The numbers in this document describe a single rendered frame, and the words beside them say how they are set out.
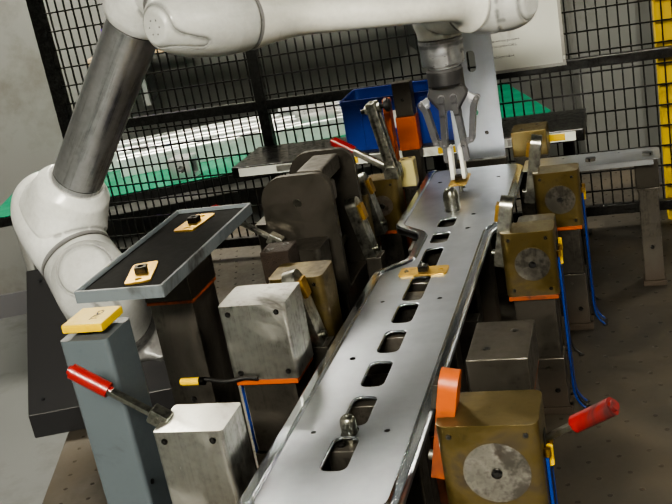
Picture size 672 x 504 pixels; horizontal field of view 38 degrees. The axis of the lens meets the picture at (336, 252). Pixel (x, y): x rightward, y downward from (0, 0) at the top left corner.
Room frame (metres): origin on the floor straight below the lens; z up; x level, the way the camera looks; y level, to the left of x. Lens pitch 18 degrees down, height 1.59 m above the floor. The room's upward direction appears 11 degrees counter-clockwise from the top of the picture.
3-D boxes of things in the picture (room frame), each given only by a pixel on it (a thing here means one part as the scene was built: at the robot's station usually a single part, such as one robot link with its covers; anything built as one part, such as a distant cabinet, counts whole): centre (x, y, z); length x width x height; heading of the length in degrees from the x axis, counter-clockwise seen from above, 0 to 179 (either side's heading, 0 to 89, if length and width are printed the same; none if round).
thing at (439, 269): (1.58, -0.14, 1.01); 0.08 x 0.04 x 0.01; 71
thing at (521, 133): (2.24, -0.50, 0.88); 0.08 x 0.08 x 0.36; 72
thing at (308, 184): (1.74, 0.02, 0.95); 0.18 x 0.13 x 0.49; 162
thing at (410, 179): (2.13, -0.19, 0.88); 0.04 x 0.04 x 0.37; 72
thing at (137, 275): (1.35, 0.28, 1.17); 0.08 x 0.04 x 0.01; 179
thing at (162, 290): (1.46, 0.25, 1.16); 0.37 x 0.14 x 0.02; 162
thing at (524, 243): (1.58, -0.34, 0.87); 0.12 x 0.07 x 0.35; 72
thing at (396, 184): (2.08, -0.12, 0.87); 0.10 x 0.07 x 0.35; 72
